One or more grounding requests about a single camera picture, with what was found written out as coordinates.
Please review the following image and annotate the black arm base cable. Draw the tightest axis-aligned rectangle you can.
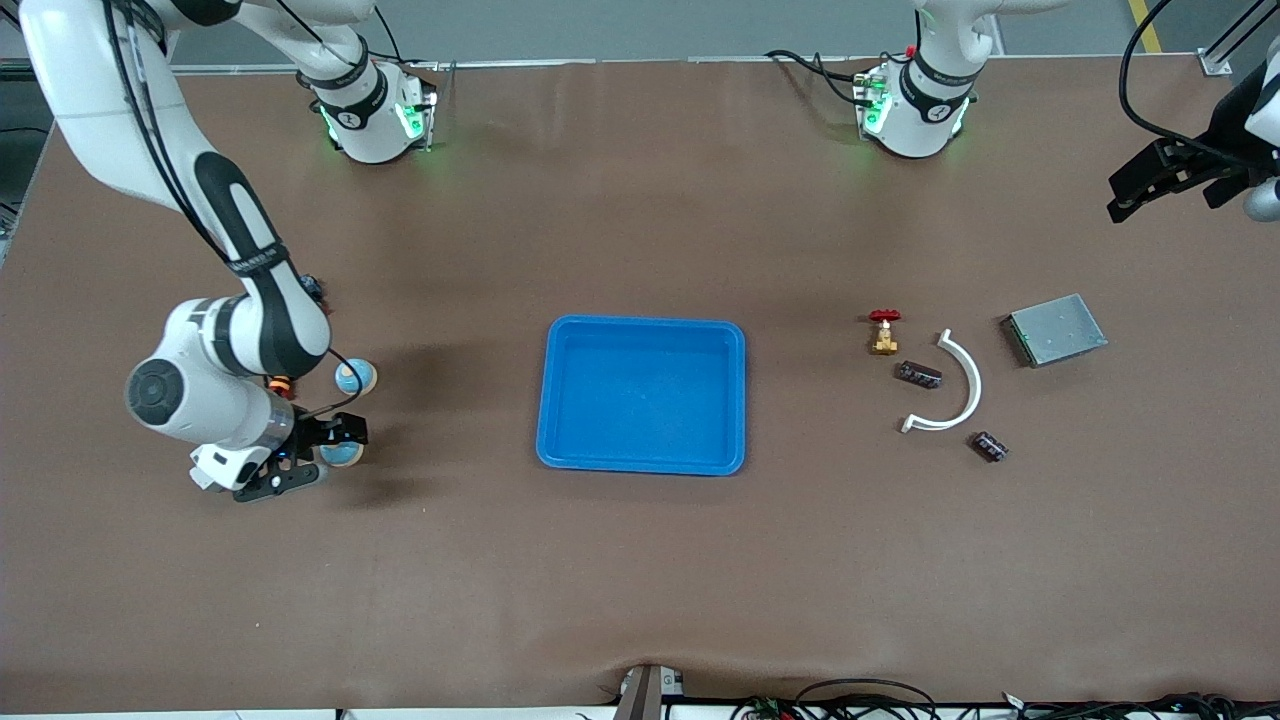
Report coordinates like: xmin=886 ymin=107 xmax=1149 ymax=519
xmin=372 ymin=5 xmax=441 ymax=71
xmin=765 ymin=48 xmax=863 ymax=106

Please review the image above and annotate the grey metal box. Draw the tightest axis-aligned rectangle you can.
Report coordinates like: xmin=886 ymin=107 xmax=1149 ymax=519
xmin=1002 ymin=293 xmax=1109 ymax=369

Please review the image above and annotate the aluminium frame post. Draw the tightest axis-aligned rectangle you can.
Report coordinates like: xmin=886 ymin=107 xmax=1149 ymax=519
xmin=1198 ymin=0 xmax=1280 ymax=76

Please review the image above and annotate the brown table mat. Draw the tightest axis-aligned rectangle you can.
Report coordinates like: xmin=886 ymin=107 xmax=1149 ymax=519
xmin=0 ymin=58 xmax=1280 ymax=713

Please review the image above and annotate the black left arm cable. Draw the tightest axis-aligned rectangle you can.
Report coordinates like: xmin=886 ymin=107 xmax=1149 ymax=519
xmin=1118 ymin=0 xmax=1246 ymax=166

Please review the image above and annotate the black looped cable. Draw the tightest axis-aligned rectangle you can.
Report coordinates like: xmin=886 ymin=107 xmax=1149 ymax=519
xmin=795 ymin=678 xmax=941 ymax=720

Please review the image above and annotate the white curved plastic bracket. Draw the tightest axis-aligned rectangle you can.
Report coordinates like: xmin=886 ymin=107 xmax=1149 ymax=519
xmin=901 ymin=329 xmax=983 ymax=434

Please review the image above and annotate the black cable bundle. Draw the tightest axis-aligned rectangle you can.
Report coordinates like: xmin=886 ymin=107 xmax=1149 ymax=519
xmin=1000 ymin=690 xmax=1280 ymax=720

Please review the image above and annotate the blue plastic tray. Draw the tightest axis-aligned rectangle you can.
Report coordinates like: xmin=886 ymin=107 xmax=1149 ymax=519
xmin=535 ymin=316 xmax=747 ymax=477

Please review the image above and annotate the grey metal mounting bracket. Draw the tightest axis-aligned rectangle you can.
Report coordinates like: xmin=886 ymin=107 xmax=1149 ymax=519
xmin=612 ymin=663 xmax=687 ymax=720

